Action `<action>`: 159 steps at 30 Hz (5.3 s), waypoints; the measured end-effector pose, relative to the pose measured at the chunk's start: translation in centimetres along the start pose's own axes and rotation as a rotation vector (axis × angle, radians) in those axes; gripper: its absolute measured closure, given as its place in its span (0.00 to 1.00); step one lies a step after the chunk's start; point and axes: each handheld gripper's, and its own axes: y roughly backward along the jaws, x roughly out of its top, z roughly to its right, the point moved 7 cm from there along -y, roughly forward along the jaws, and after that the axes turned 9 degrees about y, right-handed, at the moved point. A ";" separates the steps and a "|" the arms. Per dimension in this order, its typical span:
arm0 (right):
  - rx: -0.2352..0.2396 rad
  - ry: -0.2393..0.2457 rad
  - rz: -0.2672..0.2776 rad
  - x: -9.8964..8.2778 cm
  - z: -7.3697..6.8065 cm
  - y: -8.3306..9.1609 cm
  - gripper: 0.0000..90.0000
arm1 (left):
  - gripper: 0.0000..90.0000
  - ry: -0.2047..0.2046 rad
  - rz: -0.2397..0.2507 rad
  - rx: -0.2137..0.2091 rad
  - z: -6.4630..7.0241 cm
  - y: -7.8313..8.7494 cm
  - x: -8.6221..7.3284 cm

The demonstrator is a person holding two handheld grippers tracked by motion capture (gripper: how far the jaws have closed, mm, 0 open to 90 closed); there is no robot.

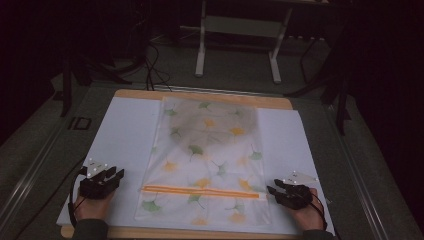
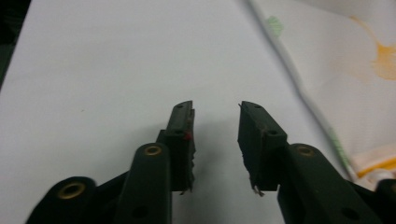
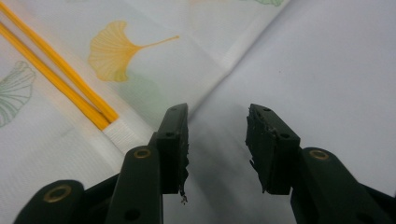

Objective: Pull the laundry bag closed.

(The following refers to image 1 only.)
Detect person's left hand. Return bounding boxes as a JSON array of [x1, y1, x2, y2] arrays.
[[73, 191, 115, 222]]

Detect metal floor rail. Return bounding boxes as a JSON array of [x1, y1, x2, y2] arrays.
[[323, 103, 392, 240], [0, 126, 69, 231]]

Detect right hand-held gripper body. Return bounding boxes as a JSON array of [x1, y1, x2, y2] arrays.
[[273, 170, 320, 211]]

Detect black floor cables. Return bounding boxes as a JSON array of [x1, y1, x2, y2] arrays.
[[142, 42, 173, 93]]

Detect black floor bracket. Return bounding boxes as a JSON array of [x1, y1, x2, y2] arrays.
[[67, 116, 93, 131]]

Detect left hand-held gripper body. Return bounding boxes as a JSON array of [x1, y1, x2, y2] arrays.
[[78, 158, 118, 201]]

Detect white table mat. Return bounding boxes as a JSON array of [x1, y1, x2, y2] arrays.
[[56, 96, 336, 236]]

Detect black stand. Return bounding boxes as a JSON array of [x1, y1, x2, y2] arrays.
[[285, 33, 355, 136], [59, 49, 93, 118]]

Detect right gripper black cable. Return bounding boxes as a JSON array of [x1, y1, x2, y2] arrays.
[[309, 191, 330, 232]]

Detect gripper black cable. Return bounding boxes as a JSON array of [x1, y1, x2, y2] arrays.
[[309, 191, 330, 232], [67, 166, 88, 230]]

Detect person's right hand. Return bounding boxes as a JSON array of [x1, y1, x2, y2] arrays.
[[289, 188, 327, 232]]

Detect leaf print mesh laundry bag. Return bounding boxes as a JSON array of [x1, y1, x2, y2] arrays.
[[134, 96, 272, 226]]

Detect white metal stand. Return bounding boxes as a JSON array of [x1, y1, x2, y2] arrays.
[[194, 0, 295, 85]]

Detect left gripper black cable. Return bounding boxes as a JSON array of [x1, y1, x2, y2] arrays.
[[67, 166, 88, 230]]

